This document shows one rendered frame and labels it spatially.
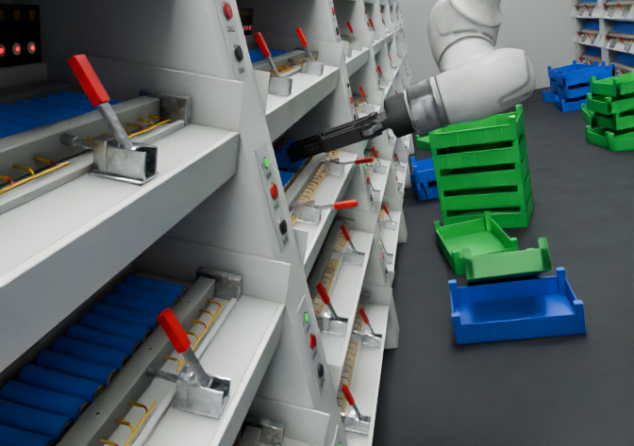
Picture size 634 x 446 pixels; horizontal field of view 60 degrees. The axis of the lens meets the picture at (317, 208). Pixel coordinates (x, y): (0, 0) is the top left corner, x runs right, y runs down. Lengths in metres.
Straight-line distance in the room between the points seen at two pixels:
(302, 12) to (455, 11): 0.36
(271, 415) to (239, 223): 0.25
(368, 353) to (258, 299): 0.63
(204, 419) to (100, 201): 0.20
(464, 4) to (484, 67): 0.14
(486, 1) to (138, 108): 0.69
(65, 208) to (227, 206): 0.27
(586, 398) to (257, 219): 0.87
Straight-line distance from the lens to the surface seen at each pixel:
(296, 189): 0.91
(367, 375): 1.16
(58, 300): 0.33
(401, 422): 1.25
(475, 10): 1.05
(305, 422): 0.71
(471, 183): 2.06
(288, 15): 1.26
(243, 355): 0.54
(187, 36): 0.58
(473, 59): 0.99
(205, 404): 0.48
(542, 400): 1.27
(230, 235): 0.61
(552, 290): 1.63
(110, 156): 0.41
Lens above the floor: 0.79
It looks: 17 degrees down
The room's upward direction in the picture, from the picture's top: 13 degrees counter-clockwise
